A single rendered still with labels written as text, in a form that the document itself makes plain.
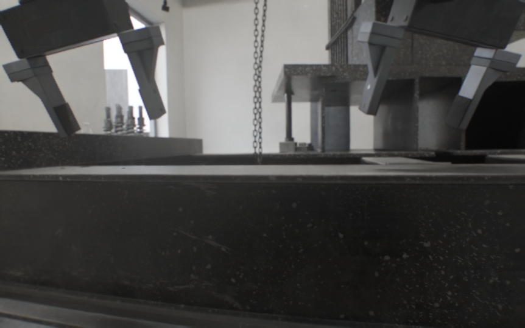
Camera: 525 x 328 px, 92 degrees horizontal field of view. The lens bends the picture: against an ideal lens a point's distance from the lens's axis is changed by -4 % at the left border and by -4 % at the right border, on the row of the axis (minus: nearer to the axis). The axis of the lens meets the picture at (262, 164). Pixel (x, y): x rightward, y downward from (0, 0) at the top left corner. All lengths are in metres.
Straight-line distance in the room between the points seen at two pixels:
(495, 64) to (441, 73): 0.44
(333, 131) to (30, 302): 1.20
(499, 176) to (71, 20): 0.49
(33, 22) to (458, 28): 0.46
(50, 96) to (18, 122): 1.50
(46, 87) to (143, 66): 0.14
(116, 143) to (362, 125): 2.72
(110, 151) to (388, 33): 0.69
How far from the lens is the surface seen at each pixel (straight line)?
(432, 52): 0.87
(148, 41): 0.34
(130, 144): 0.87
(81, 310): 0.59
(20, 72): 0.44
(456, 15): 0.38
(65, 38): 0.38
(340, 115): 1.35
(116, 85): 8.08
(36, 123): 1.99
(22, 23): 0.41
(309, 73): 0.72
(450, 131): 0.94
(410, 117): 0.79
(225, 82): 3.37
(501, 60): 0.44
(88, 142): 0.75
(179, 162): 1.33
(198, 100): 3.45
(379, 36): 0.34
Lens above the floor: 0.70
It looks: 4 degrees down
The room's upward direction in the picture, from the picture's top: 1 degrees counter-clockwise
